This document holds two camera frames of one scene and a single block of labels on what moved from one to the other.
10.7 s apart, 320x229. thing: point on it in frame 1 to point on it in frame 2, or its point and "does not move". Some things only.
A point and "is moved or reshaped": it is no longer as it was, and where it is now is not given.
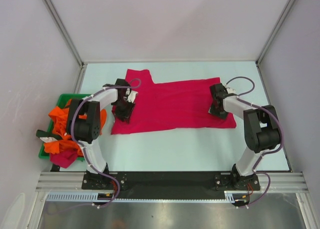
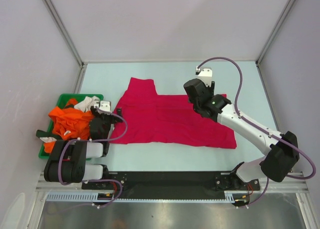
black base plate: (172, 183) does not move
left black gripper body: (123, 109) to (107, 120)
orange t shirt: (59, 116) does not move
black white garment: (48, 136) does not move
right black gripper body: (217, 112) to (211, 89)
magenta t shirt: (170, 106) is moved or reshaped
